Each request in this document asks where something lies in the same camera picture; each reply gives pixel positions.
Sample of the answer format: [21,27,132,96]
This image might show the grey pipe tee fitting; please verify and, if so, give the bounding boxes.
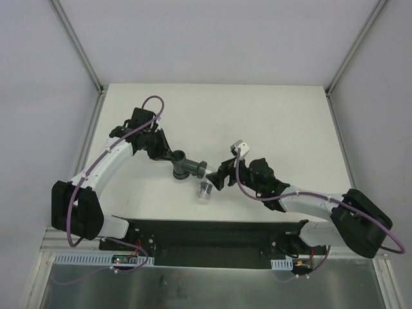
[171,150,207,180]

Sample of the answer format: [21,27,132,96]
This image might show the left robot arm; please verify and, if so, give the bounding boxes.
[51,108,171,250]

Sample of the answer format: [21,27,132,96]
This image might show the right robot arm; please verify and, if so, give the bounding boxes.
[206,158,393,258]

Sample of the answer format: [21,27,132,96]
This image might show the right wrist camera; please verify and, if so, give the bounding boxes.
[230,140,250,160]

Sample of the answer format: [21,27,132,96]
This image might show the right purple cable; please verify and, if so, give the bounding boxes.
[234,154,406,283]

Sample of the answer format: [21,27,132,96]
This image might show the left aluminium corner post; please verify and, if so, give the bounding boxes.
[50,0,109,96]

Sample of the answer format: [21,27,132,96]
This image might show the aluminium corner post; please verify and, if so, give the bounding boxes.
[324,0,389,97]
[50,0,109,96]

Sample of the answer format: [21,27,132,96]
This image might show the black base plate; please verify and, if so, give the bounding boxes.
[99,220,326,269]

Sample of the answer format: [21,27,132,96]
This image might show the right white cable duct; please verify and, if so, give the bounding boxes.
[270,259,294,271]

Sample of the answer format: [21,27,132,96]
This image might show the white cable duct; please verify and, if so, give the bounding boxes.
[54,253,155,267]
[270,259,294,271]

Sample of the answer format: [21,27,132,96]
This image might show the left white cable duct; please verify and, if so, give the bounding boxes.
[54,253,155,267]

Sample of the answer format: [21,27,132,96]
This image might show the aluminium frame rail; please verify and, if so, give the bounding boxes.
[41,225,104,251]

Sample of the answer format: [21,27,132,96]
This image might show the right aluminium corner post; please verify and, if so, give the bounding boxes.
[324,0,389,97]

